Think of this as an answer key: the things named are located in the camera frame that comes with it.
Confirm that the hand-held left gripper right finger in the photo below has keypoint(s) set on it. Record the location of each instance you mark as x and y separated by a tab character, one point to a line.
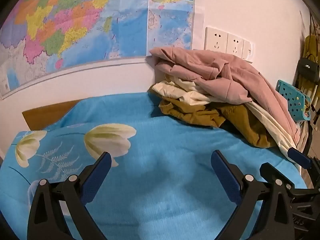
225	175

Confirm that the white wall socket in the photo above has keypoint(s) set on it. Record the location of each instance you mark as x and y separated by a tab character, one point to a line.
248	51
235	44
216	40

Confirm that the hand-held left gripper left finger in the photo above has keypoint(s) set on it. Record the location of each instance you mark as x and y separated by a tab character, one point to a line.
100	172

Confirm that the blue perforated plastic basket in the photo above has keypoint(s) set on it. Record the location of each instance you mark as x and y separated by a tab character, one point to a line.
292	97

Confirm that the cream garment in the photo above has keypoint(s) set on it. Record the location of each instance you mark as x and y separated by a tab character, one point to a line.
185	93

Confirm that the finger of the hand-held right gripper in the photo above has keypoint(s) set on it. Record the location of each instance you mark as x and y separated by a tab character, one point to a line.
298	157
273	172

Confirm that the yellow-green bag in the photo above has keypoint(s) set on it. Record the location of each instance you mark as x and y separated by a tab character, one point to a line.
308	45

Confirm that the blue floral blanket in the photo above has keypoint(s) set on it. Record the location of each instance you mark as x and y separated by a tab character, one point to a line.
162	155

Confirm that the pink zip jacket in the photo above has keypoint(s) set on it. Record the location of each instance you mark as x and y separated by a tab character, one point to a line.
225	75

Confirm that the black handbag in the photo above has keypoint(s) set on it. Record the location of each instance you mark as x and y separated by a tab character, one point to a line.
307	67

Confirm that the wooden headboard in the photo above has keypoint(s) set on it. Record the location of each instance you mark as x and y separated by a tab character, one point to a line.
45	116

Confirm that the mustard garment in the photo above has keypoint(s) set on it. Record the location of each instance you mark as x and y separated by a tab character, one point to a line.
195	112

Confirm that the colourful wall map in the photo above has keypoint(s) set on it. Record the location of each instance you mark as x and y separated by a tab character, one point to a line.
75	17

